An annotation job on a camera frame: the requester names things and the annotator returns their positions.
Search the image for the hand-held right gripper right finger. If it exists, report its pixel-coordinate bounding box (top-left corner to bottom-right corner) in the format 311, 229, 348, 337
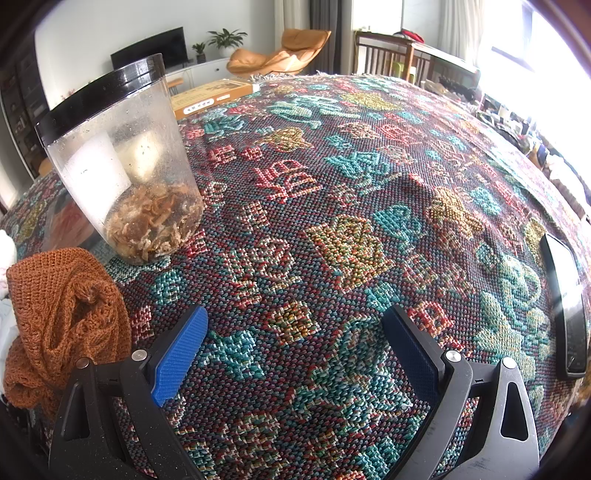
382, 305, 541, 480

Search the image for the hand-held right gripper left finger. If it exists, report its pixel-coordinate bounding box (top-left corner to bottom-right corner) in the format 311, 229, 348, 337
48, 305, 209, 480

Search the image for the orange knitted cloth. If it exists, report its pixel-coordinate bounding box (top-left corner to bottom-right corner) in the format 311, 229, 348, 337
4, 247, 132, 409

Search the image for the clear plastic bag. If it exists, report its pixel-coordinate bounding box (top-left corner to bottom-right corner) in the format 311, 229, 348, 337
41, 185, 109, 252

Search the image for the colourful woven patterned blanket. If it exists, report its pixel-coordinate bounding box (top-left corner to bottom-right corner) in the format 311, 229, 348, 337
0, 71, 591, 480

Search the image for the black smartphone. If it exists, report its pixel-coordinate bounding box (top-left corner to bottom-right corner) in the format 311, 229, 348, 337
539, 232, 588, 380

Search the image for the clear plastic jar black lid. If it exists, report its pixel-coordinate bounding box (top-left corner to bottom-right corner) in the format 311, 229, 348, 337
35, 53, 205, 266

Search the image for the white cloth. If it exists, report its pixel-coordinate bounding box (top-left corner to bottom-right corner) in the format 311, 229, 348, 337
0, 228, 21, 398

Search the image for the yellow flat box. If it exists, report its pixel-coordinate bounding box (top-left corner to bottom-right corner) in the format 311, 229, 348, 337
170, 78, 260, 121

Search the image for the white low cabinet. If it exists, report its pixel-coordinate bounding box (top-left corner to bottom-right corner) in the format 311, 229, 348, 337
164, 55, 241, 97

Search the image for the dark display shelf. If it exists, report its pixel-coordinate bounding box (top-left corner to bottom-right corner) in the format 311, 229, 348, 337
0, 37, 49, 176

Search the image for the wooden table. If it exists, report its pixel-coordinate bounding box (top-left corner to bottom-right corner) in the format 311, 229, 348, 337
406, 39, 481, 88

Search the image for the wooden chair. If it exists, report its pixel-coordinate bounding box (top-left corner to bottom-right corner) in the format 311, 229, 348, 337
353, 30, 416, 81

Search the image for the black television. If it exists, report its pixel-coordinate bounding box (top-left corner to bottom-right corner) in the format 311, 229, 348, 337
110, 27, 190, 73

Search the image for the green potted plant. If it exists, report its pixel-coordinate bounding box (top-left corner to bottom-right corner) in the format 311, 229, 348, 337
207, 28, 249, 58

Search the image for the orange lounge chair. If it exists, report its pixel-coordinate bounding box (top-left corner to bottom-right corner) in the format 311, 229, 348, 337
226, 28, 332, 78

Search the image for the grey curtain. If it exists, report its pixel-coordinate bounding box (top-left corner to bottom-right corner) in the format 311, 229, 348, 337
310, 0, 345, 75

